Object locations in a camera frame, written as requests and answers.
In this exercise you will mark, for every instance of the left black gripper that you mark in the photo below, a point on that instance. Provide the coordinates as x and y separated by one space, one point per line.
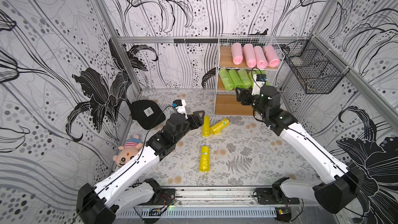
195 115

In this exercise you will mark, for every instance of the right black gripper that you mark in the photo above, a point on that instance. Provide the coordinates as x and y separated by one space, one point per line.
247 96

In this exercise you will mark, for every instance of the green roll dark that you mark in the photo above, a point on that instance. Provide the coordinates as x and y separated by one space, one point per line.
235 78

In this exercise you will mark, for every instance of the pale green roll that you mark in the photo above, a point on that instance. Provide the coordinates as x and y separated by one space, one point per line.
244 77

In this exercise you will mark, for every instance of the green roll sideways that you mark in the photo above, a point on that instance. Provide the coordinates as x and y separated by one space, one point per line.
261 78

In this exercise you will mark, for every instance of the pink roll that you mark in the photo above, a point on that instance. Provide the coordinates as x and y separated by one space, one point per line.
271 56
261 60
249 55
237 53

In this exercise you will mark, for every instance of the green roll front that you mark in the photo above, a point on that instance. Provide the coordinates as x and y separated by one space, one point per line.
251 76

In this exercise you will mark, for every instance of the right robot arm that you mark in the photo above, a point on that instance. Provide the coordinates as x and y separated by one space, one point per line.
338 184

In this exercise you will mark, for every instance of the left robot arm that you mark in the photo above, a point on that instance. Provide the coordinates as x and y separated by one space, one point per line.
100 203

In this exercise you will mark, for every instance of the yellow roll upright middle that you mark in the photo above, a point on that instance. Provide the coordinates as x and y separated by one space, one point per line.
206 127

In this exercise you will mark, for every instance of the yellow roll with label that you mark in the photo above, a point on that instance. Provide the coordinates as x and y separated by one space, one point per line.
218 127

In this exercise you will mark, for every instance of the yellow roll front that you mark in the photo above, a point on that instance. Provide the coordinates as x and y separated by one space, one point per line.
204 159

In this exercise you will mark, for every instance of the black cap with label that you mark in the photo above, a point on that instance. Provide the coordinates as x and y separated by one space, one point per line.
147 113

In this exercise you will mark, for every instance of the pink plush toy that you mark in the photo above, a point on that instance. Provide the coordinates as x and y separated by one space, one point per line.
128 151

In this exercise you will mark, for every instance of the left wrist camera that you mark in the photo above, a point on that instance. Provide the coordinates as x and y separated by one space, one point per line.
180 107

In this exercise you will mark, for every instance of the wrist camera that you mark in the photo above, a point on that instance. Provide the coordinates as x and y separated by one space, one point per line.
180 107
256 89

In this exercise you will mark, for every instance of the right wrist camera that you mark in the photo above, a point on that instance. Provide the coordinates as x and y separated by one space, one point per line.
256 89

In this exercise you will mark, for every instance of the white wire three-tier shelf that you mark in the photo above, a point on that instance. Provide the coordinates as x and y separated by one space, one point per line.
226 103

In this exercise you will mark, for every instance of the black wire wall basket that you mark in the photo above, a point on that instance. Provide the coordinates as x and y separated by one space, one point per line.
312 66

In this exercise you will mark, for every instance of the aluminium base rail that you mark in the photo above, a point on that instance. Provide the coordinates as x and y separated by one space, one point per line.
202 196

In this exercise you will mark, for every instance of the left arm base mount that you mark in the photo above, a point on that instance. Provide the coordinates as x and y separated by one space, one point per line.
161 196

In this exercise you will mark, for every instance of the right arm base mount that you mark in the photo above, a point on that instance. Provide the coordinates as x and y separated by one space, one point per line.
268 196

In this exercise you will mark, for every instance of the white slotted cable duct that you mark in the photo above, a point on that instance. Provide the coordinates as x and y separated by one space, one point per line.
202 212

